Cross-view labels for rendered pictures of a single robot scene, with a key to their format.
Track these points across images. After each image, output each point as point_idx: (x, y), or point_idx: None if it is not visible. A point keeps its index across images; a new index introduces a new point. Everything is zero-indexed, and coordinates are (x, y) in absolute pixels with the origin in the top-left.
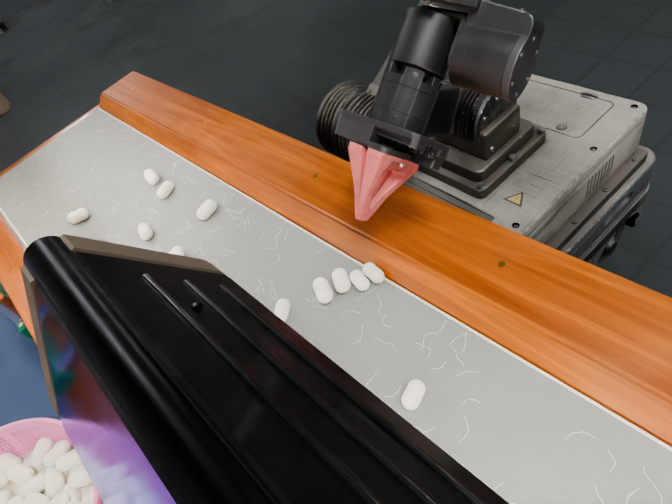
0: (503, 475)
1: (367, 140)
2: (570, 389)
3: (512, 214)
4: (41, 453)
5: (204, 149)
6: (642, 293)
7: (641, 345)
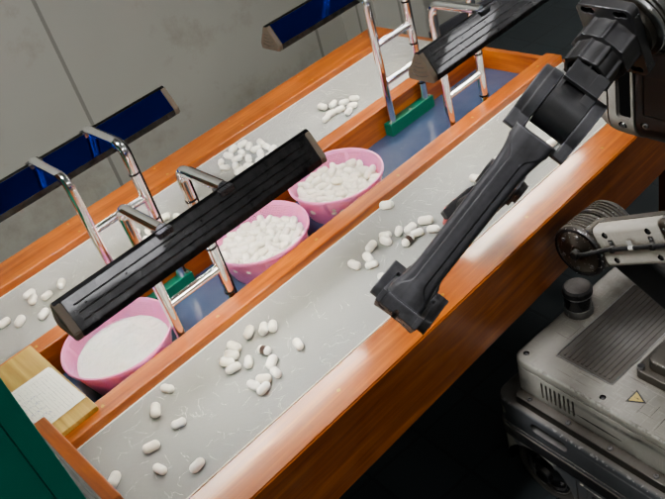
0: (351, 305)
1: (452, 200)
2: (382, 323)
3: (616, 395)
4: (373, 176)
5: (569, 157)
6: (417, 337)
7: (392, 334)
